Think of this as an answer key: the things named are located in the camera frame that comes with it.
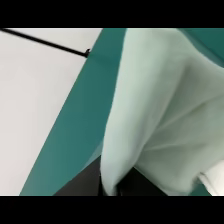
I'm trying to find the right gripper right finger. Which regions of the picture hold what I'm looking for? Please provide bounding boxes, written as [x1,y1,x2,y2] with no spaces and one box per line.
[117,166,168,197]

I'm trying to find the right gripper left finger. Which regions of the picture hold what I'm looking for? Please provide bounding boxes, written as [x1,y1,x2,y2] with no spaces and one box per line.
[53,155,103,197]

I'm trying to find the white shirt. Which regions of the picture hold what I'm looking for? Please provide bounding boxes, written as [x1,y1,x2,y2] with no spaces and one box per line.
[100,28,224,197]

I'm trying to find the black cable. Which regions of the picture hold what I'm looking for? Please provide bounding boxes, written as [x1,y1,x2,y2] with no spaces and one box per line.
[0,28,92,58]

